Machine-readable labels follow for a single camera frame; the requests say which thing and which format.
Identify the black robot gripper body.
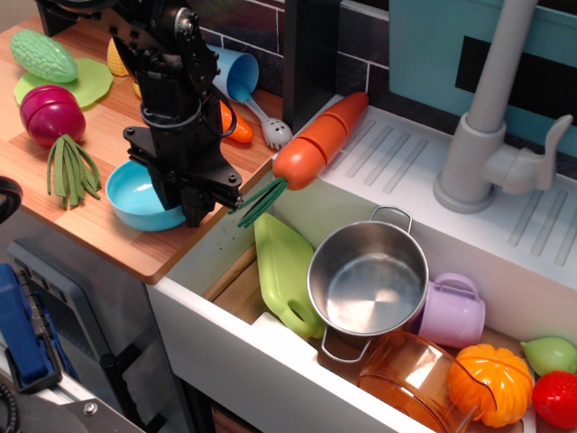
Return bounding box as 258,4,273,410
124,58,243,209

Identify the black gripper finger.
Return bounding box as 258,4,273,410
148,167,181,210
180,187,215,227

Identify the light blue plastic bowl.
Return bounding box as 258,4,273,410
105,161,186,232

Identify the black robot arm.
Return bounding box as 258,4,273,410
38,1,243,227

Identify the small orange toy carrot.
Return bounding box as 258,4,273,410
220,102,253,144

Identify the yellow toy banana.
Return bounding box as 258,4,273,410
133,82,142,98

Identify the blue plastic cup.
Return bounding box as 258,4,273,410
208,45,260,103

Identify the white slotted plastic spoon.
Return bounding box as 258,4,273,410
244,97,293,151

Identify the yellow toy corn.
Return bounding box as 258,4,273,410
106,38,130,77

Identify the green felt bean bundle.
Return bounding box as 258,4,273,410
46,134,102,210

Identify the green plastic cutting board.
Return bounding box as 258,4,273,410
253,214,325,339

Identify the light green plastic plate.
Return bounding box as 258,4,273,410
14,58,114,110

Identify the large orange toy carrot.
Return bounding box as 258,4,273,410
238,91,369,228

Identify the purple toy onion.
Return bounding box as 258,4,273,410
20,85,87,149

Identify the green bitter melon toy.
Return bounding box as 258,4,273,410
10,29,78,83

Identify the stainless steel pot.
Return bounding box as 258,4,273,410
307,206,429,364

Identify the blue plastic case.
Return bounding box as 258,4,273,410
1,263,62,394

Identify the lilac plastic mug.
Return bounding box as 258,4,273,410
417,272,486,349

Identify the grey toy faucet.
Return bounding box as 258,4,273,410
434,1,573,214

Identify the transparent orange plastic jug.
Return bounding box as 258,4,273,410
357,331,497,432

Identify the white toy sink unit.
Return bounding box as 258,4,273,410
148,108,576,432

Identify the orange toy pumpkin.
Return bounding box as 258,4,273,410
446,344,534,428

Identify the green toy pear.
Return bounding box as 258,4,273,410
520,336,576,376

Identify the red toy strawberry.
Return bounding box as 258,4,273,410
532,371,576,429

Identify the black cable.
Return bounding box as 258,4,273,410
0,175,24,226

